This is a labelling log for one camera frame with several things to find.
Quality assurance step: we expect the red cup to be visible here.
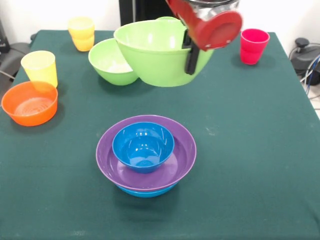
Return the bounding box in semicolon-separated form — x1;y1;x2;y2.
240;28;271;66

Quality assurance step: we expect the black equipment box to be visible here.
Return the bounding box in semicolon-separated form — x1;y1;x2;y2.
0;19;11;53

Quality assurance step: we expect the floor cable bundle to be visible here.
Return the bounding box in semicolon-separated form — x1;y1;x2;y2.
299;54;320;101

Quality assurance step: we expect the orange bowl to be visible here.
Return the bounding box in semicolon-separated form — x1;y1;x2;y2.
1;80;59;127

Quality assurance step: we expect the large light blue bowl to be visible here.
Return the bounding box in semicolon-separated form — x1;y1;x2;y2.
116;181;181;199

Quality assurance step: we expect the small dark blue bowl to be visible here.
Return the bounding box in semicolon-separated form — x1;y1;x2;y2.
111;121;175;174

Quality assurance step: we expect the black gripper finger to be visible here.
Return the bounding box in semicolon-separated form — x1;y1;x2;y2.
181;29;192;50
184;45;201;76

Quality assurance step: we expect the yellow orange cup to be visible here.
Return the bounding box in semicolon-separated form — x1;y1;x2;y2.
67;16;96;52

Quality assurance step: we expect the purple bowl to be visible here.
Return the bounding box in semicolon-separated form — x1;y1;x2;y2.
95;114;197;193

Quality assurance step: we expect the green bowl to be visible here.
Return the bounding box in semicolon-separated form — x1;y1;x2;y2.
88;37;139;86
113;19;216;88

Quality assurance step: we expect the black panel with poles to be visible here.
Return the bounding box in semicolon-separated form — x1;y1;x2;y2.
119;0;181;32

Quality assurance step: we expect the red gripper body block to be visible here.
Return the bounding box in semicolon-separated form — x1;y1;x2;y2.
166;0;244;52

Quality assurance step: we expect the dark green table cloth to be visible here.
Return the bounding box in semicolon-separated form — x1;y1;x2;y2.
0;29;320;240

